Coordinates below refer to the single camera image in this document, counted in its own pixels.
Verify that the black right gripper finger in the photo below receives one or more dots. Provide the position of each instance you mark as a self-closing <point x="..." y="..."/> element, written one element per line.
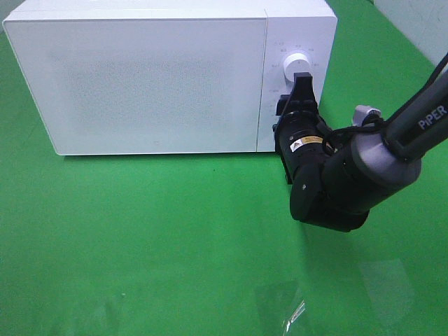
<point x="302" y="88"/>
<point x="281" y="106"/>

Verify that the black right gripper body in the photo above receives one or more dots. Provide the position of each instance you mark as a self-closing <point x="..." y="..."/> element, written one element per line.
<point x="298" y="137"/>

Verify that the white microwave door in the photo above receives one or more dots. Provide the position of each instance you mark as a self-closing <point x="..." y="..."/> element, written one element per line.
<point x="144" y="86"/>

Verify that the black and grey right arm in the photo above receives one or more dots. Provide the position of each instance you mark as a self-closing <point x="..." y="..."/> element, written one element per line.
<point x="337" y="175"/>

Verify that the upper white microwave knob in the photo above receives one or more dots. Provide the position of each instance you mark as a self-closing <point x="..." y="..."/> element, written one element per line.
<point x="296" y="62"/>

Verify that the white microwave oven body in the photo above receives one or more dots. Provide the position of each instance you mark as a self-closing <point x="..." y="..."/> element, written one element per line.
<point x="291" y="27"/>

